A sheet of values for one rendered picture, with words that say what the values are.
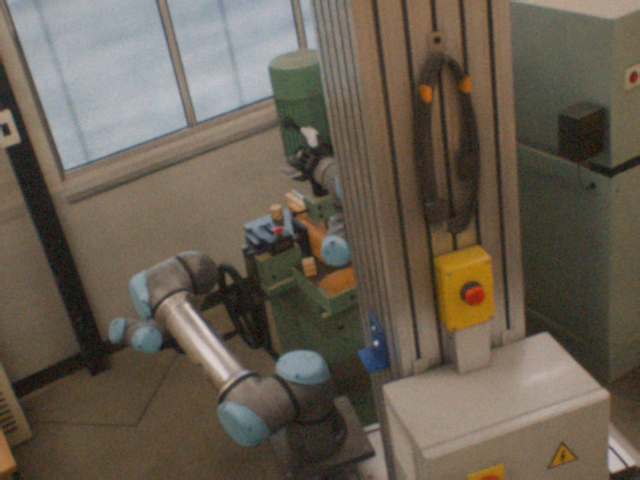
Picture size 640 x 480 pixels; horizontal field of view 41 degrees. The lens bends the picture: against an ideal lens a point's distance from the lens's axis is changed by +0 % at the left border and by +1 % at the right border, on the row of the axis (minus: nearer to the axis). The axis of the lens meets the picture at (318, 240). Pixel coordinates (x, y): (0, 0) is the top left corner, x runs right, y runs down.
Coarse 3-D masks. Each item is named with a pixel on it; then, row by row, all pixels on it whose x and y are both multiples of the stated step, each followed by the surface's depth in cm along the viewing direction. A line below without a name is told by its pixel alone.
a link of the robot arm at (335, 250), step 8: (336, 224) 208; (344, 224) 203; (328, 232) 207; (336, 232) 204; (344, 232) 202; (328, 240) 202; (336, 240) 201; (344, 240) 202; (328, 248) 202; (336, 248) 201; (344, 248) 201; (328, 256) 203; (336, 256) 203; (344, 256) 202; (336, 264) 204
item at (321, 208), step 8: (312, 192) 264; (304, 200) 263; (312, 200) 260; (320, 200) 259; (328, 200) 260; (312, 208) 259; (320, 208) 259; (328, 208) 261; (312, 216) 262; (320, 216) 260; (328, 216) 262
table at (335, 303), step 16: (288, 208) 295; (256, 224) 288; (288, 224) 285; (304, 256) 265; (320, 272) 255; (272, 288) 258; (288, 288) 261; (304, 288) 258; (320, 288) 248; (352, 288) 245; (320, 304) 250; (336, 304) 245; (352, 304) 247
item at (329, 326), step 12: (288, 300) 276; (300, 300) 265; (300, 312) 270; (312, 312) 259; (324, 312) 254; (348, 312) 256; (360, 312) 258; (312, 324) 264; (324, 324) 254; (336, 324) 256; (348, 324) 258; (360, 324) 260; (324, 336) 258; (336, 336) 257
